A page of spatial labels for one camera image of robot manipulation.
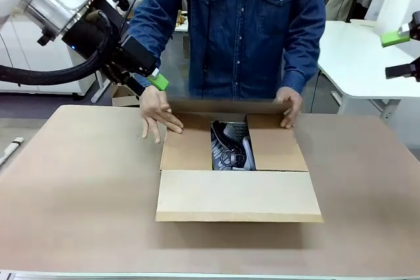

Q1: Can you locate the brown cardboard box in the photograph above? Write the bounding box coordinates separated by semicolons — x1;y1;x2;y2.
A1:
155;98;324;224

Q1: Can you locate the small open cardboard box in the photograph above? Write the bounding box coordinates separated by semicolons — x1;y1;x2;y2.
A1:
111;83;142;107

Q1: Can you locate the white rounded table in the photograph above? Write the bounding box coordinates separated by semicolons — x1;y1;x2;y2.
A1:
310;19;420;123

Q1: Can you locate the person's right hand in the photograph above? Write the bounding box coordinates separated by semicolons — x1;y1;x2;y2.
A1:
138;85;184;145

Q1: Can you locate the white background desk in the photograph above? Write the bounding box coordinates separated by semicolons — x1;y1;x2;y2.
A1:
173;20;190;34

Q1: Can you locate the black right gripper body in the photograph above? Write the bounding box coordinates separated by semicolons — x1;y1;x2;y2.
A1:
411;10;420;41

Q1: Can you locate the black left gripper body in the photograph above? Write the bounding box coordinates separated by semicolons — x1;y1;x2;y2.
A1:
62;10;159;85

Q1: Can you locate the white storage cabinet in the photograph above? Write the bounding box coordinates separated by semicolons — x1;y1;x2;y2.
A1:
0;14;99;94

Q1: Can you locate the person's left forearm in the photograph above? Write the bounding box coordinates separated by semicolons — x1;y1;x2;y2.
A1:
280;30;326;94

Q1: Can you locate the white black marker pen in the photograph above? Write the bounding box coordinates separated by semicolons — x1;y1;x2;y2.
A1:
0;136;24;167

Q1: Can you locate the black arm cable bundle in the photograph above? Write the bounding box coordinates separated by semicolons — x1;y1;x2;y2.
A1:
0;10;114;87

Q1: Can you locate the person's right forearm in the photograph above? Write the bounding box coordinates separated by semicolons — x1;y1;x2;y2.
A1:
126;19;174;94

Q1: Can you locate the person in denim shirt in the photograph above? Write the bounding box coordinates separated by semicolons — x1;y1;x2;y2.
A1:
126;0;327;100

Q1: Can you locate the person's left hand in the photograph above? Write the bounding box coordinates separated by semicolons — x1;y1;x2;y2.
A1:
273;87;304;130

